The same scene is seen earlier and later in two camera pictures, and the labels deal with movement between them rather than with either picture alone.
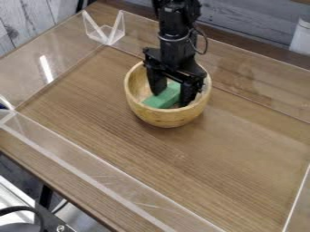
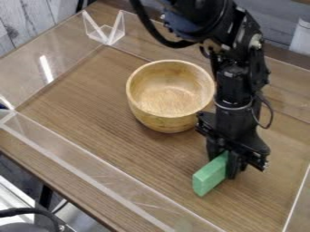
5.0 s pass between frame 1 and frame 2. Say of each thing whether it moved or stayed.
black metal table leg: stayed
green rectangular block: moved
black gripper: moved
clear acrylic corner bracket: stayed
